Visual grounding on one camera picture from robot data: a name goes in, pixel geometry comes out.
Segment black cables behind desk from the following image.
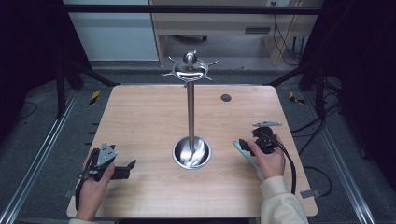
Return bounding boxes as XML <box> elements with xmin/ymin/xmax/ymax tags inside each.
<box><xmin>272</xmin><ymin>1</ymin><xmax>303</xmax><ymax>66</ymax></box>

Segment black horizontal frame bar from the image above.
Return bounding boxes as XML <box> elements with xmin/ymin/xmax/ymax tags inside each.
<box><xmin>63</xmin><ymin>4</ymin><xmax>322</xmax><ymax>16</ymax></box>

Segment person's right hand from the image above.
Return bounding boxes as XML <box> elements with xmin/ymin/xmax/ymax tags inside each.
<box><xmin>247</xmin><ymin>133</ymin><xmax>287</xmax><ymax>180</ymax></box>

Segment stainless steel utensil stand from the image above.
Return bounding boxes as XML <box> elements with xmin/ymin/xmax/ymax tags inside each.
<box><xmin>161</xmin><ymin>49</ymin><xmax>219</xmax><ymax>171</ymax></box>

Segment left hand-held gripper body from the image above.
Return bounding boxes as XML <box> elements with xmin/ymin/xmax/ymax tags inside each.
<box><xmin>81</xmin><ymin>142</ymin><xmax>119</xmax><ymax>182</ymax></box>

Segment thin black floor cable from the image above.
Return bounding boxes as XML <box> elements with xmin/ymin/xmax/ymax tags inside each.
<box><xmin>16</xmin><ymin>101</ymin><xmax>38</xmax><ymax>121</ymax></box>

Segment black looped floor cable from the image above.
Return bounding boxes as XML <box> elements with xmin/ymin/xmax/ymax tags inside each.
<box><xmin>303</xmin><ymin>165</ymin><xmax>333</xmax><ymax>198</ymax></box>

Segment dark curtain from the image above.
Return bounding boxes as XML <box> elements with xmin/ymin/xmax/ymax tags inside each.
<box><xmin>0</xmin><ymin>0</ymin><xmax>92</xmax><ymax>139</ymax></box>
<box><xmin>303</xmin><ymin>0</ymin><xmax>396</xmax><ymax>190</ymax></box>

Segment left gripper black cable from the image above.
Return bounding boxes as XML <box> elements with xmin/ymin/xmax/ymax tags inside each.
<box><xmin>74</xmin><ymin>172</ymin><xmax>92</xmax><ymax>212</ymax></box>

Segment person's left hand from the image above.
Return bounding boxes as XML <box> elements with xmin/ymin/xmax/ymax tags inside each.
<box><xmin>76</xmin><ymin>148</ymin><xmax>117</xmax><ymax>222</ymax></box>

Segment black metal stand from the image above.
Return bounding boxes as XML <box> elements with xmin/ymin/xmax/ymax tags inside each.
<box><xmin>55</xmin><ymin>58</ymin><xmax>121</xmax><ymax>119</ymax></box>
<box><xmin>263</xmin><ymin>61</ymin><xmax>327</xmax><ymax>119</ymax></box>

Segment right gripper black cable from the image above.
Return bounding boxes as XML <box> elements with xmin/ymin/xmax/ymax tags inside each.
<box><xmin>263</xmin><ymin>133</ymin><xmax>297</xmax><ymax>195</ymax></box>

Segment metal floor rail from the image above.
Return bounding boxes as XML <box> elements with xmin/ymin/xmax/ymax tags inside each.
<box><xmin>0</xmin><ymin>90</ymin><xmax>80</xmax><ymax>224</ymax></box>
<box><xmin>303</xmin><ymin>92</ymin><xmax>376</xmax><ymax>224</ymax></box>

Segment yellow black striped tape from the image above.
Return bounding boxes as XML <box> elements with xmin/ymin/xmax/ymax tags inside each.
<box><xmin>288</xmin><ymin>91</ymin><xmax>306</xmax><ymax>105</ymax></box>
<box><xmin>89</xmin><ymin>89</ymin><xmax>103</xmax><ymax>106</ymax></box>

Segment black floor cable bundle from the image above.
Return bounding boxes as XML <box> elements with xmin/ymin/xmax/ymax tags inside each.
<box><xmin>290</xmin><ymin>77</ymin><xmax>343</xmax><ymax>157</ymax></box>

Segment white cabinet panel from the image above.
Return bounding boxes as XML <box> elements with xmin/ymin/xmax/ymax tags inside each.
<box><xmin>63</xmin><ymin>0</ymin><xmax>160</xmax><ymax>62</ymax></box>

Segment light blue utensil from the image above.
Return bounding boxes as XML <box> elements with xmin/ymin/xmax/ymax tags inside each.
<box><xmin>232</xmin><ymin>139</ymin><xmax>266</xmax><ymax>182</ymax></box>

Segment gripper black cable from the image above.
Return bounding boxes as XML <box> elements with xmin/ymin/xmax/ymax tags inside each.
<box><xmin>74</xmin><ymin>172</ymin><xmax>92</xmax><ymax>212</ymax></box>
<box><xmin>263</xmin><ymin>133</ymin><xmax>297</xmax><ymax>195</ymax></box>

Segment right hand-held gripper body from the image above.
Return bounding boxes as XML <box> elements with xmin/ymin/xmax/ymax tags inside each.
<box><xmin>247</xmin><ymin>120</ymin><xmax>283</xmax><ymax>156</ymax></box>

